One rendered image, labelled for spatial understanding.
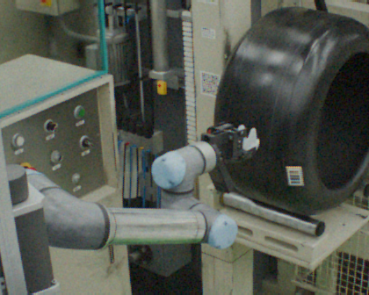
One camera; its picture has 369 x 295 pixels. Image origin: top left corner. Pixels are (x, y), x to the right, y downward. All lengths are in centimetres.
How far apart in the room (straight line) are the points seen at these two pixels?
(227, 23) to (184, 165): 63
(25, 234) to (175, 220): 60
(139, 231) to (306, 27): 80
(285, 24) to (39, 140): 76
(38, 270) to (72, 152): 125
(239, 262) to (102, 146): 60
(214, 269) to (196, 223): 99
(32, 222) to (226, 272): 159
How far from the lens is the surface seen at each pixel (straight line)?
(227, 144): 203
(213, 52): 244
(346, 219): 261
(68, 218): 161
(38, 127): 237
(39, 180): 170
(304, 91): 212
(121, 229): 168
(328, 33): 221
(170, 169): 187
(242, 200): 247
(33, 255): 126
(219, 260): 275
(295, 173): 216
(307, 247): 236
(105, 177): 263
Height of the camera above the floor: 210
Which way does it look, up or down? 25 degrees down
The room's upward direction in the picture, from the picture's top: 3 degrees counter-clockwise
